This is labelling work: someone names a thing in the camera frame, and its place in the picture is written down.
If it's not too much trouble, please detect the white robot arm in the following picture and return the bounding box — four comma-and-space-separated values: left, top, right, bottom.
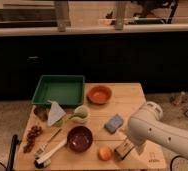
127, 101, 188, 159

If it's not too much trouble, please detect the red orange bowl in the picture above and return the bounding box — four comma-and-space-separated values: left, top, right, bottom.
87, 85, 112, 105

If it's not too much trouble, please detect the dark maroon bowl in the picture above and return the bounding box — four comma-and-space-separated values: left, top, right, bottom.
67, 126, 93, 153

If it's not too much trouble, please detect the green plastic tray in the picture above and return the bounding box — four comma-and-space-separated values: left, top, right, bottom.
32, 75, 85, 107

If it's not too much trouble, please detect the light green cup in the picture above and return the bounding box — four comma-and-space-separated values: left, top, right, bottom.
69, 105, 89, 124

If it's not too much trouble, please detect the blue sponge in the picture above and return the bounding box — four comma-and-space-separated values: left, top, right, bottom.
104, 114, 124, 134

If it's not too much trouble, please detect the white paper napkin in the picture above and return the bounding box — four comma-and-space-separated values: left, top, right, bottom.
47, 101, 66, 126

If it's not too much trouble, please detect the dark brown rock object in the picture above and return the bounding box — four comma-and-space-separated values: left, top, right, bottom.
34, 106, 48, 121

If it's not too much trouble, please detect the orange fruit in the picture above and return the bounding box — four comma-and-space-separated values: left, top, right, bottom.
98, 147, 113, 161

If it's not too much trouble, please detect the brown dried grapes bunch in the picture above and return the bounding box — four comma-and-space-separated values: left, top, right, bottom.
23, 125, 43, 153

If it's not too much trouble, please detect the metal fork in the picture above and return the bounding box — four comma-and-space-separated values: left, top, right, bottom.
35, 128, 62, 157

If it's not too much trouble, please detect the black clamp stand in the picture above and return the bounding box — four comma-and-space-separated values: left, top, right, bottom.
6, 134, 20, 171

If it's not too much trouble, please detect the white handled brush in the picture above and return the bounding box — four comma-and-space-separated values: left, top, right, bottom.
34, 139, 67, 168

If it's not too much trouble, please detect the black cable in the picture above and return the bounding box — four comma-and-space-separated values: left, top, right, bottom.
169, 154, 188, 171

